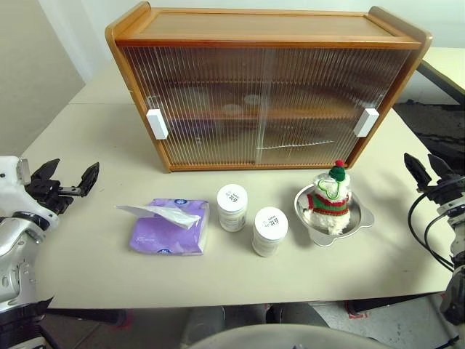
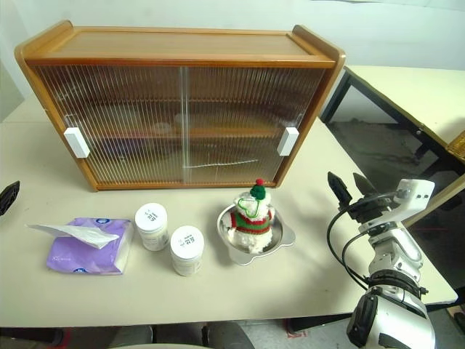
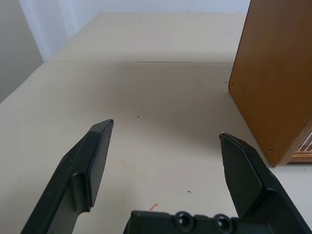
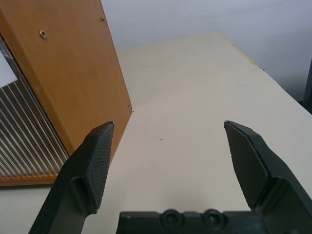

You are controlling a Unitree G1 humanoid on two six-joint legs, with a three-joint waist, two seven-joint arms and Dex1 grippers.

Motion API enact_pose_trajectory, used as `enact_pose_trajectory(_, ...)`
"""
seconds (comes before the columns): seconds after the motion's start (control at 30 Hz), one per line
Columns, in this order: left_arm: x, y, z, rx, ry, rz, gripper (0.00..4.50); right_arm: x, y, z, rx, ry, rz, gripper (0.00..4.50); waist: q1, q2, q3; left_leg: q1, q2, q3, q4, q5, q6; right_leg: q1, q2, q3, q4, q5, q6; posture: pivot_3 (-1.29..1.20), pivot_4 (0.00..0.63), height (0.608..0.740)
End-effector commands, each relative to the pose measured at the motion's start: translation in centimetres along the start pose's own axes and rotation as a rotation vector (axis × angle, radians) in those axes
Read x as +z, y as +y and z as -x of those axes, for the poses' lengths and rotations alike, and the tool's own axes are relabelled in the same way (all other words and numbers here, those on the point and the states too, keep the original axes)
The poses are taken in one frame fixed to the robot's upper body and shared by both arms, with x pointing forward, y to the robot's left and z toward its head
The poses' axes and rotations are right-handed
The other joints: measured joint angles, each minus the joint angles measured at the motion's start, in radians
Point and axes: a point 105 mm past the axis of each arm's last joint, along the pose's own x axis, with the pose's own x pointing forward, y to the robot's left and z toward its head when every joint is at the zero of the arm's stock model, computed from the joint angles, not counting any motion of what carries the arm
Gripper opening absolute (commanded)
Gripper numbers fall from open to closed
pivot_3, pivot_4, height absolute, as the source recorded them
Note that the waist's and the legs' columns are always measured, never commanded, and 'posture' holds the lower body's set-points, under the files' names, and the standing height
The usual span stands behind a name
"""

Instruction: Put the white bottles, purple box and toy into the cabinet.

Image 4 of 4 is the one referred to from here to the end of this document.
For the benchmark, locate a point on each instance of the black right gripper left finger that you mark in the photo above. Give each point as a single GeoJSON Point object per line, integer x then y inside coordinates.
{"type": "Point", "coordinates": [73, 185]}

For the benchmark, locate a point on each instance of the cream table with black frame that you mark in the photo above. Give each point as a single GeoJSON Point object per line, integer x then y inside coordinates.
{"type": "Point", "coordinates": [308, 85]}

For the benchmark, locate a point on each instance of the ribbed glass sliding door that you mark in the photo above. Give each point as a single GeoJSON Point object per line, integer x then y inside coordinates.
{"type": "Point", "coordinates": [24, 136]}

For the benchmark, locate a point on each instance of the wooden tabletop cabinet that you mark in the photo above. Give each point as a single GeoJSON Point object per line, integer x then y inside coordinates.
{"type": "Point", "coordinates": [73, 73]}

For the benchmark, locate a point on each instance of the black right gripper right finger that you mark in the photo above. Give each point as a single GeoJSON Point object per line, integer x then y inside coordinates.
{"type": "Point", "coordinates": [268, 170]}

